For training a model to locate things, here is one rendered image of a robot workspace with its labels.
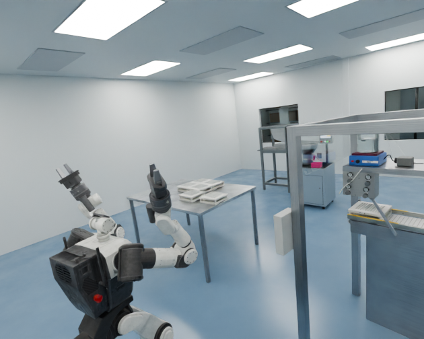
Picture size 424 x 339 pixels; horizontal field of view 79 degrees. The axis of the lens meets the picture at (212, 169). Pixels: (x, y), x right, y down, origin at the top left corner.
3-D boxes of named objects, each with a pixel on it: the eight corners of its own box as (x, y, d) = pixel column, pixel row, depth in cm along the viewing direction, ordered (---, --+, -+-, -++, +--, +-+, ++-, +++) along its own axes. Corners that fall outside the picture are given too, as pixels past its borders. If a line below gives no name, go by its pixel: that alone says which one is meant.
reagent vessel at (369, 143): (352, 153, 198) (352, 128, 194) (360, 150, 207) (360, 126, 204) (375, 153, 186) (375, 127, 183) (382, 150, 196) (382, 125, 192)
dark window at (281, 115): (262, 142, 840) (260, 108, 820) (262, 142, 841) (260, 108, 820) (301, 142, 751) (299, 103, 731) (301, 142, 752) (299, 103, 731)
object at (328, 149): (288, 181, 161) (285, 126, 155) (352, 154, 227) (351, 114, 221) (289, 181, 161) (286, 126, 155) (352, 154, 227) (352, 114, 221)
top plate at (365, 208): (347, 211, 208) (347, 209, 208) (359, 202, 224) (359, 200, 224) (382, 217, 190) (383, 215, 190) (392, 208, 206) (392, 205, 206)
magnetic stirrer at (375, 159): (348, 165, 199) (348, 153, 197) (358, 160, 212) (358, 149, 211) (377, 167, 184) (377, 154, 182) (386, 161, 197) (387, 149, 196)
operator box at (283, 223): (275, 253, 167) (272, 215, 162) (289, 243, 178) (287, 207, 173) (283, 255, 162) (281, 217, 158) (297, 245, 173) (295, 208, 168)
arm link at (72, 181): (64, 177, 149) (77, 194, 153) (54, 183, 140) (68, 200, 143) (81, 167, 147) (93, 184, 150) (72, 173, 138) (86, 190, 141)
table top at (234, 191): (126, 199, 373) (126, 196, 372) (183, 180, 452) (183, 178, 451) (200, 216, 272) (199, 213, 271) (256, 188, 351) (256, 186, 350)
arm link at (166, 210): (170, 207, 109) (173, 226, 115) (171, 191, 117) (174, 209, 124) (143, 209, 108) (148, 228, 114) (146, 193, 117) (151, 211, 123)
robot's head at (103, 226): (103, 239, 118) (100, 222, 116) (91, 236, 124) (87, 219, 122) (116, 233, 123) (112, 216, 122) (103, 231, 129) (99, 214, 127)
